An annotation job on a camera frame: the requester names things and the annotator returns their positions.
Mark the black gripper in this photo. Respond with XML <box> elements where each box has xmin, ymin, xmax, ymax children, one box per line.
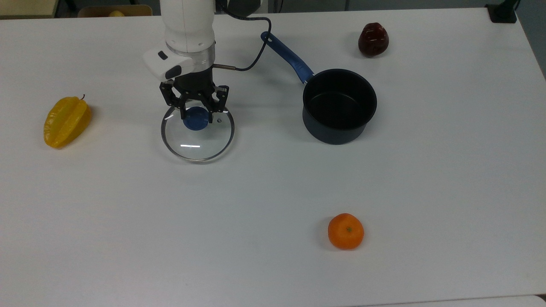
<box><xmin>160</xmin><ymin>70</ymin><xmax>229</xmax><ymax>124</ymax></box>

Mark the glass lid with blue knob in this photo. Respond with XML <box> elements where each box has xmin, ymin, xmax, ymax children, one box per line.
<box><xmin>161</xmin><ymin>102</ymin><xmax>235</xmax><ymax>163</ymax></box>

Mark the yellow starfruit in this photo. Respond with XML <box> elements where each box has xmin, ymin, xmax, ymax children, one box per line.
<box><xmin>44</xmin><ymin>95</ymin><xmax>92</xmax><ymax>149</ymax></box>

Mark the dark red apple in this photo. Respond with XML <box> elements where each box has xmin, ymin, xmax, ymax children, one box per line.
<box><xmin>357</xmin><ymin>23</ymin><xmax>389</xmax><ymax>57</ymax></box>

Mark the beige wooden board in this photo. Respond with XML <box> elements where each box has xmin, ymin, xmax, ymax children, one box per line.
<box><xmin>0</xmin><ymin>0</ymin><xmax>59</xmax><ymax>18</ymax></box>

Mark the orange mandarin fruit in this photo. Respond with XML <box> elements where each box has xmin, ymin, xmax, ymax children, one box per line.
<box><xmin>328</xmin><ymin>213</ymin><xmax>365</xmax><ymax>250</ymax></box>

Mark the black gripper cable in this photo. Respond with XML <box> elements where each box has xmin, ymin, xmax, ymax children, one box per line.
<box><xmin>212</xmin><ymin>5</ymin><xmax>272</xmax><ymax>72</ymax></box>

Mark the dark pot with blue handle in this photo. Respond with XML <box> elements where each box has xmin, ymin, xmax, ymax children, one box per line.
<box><xmin>261</xmin><ymin>31</ymin><xmax>378</xmax><ymax>145</ymax></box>

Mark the black clamp mount base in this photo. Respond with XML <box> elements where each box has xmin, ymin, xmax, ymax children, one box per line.
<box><xmin>485</xmin><ymin>0</ymin><xmax>521</xmax><ymax>23</ymax></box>

